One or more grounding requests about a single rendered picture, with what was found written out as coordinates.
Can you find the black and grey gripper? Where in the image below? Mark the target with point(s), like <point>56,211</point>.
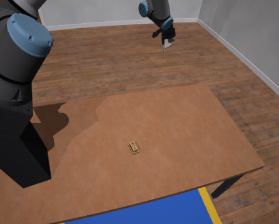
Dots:
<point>169,33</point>

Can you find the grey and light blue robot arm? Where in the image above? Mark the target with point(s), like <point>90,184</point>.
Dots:
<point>25,43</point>

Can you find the tan cube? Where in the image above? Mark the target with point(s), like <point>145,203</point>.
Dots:
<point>134,149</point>
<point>132,144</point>

